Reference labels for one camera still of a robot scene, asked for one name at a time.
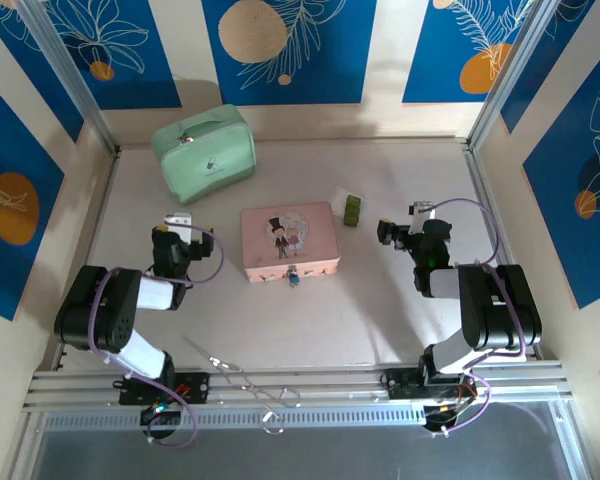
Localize pink wedding couple tin box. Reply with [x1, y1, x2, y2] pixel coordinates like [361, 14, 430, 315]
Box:
[239, 201, 340, 285]

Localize small green block stack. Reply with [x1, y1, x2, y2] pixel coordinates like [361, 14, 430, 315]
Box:
[343, 193, 363, 228]

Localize clear plastic packet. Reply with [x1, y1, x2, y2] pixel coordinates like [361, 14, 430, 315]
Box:
[331, 185, 361, 216]

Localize mint green zipper pouch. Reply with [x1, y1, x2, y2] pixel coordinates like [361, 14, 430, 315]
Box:
[151, 103, 258, 207]

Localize long metal forceps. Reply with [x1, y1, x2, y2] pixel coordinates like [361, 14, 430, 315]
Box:
[182, 336, 302, 409]

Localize small metal hook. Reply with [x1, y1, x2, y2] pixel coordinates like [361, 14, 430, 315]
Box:
[261, 407, 287, 436]

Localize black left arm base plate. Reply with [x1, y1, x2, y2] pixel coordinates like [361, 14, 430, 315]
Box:
[118, 372, 212, 407]

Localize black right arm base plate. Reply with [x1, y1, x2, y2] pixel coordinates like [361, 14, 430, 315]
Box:
[383, 367, 482, 401]

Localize small circuit board with wires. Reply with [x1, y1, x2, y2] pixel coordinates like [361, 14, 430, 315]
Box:
[423, 403, 464, 427]
[139, 403, 184, 428]

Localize aluminium front rail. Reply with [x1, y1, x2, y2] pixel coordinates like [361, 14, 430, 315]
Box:
[22, 368, 575, 414]

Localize aluminium frame post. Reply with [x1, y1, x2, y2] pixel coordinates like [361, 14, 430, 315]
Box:
[467, 0, 557, 152]
[15, 0, 120, 154]

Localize slotted grey cable duct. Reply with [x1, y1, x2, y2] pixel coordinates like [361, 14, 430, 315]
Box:
[43, 403, 557, 432]

